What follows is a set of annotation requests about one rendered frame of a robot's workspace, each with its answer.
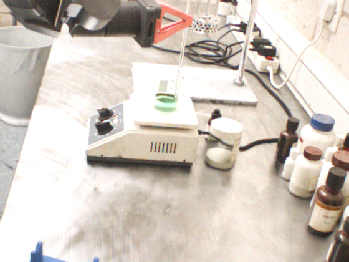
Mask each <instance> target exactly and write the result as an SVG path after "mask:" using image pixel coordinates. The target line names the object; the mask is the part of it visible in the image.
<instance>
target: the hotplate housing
mask: <svg viewBox="0 0 349 262"><path fill-rule="evenodd" d="M122 103H123V105H124V124H125V129H124V131H123V132H120V133H117V134H115V135H112V136H111V137H108V138H105V139H103V140H100V141H98V142H95V143H93V144H90V145H87V144H88V130H89V122H90V119H88V127H87V141H86V148H85V154H87V159H89V160H109V161H120V162H130V163H150V164H161V165H181V166H193V161H195V156H196V150H197V145H198V138H199V135H202V130H199V129H197V128H194V129H191V128H181V127H162V126H153V125H136V124H133V123H132V122H131V110H130V100H129V101H128V102H122Z"/></svg>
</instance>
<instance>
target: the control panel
mask: <svg viewBox="0 0 349 262"><path fill-rule="evenodd" d="M109 110H112V111H113V112H114V114H113V115H112V117H111V118H110V119H108V120H110V121H111V123H112V124H113V126H114V128H113V129H112V130H111V132H110V133H108V134H105V135H99V134H98V130H97V128H96V126H95V124H96V123H97V122H102V121H99V119H98V118H99V116H100V114H99V113H97V114H94V115H93V116H91V117H90V122H89V130H88V144H87V145H90V144H93V143H95V142H98V141H100V140H103V139H105V138H108V137H111V136H112V135H115V134H117V133H120V132H123V131H124V129H125V124H124V105H123V103H120V104H118V105H116V106H114V107H111V108H109ZM115 114H117V116H116V117H113V116H114V115H115ZM115 119H117V121H116V122H114V120H115Z"/></svg>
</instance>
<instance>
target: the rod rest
mask: <svg viewBox="0 0 349 262"><path fill-rule="evenodd" d="M29 262H68V261H64V260H60V259H57V258H53V257H50V256H46V255H43V254H42V241H38V242H37V245H36V248H35V251H34V250H32V251H31V260H30V261H29ZM93 262H99V257H95V258H94V260H93Z"/></svg>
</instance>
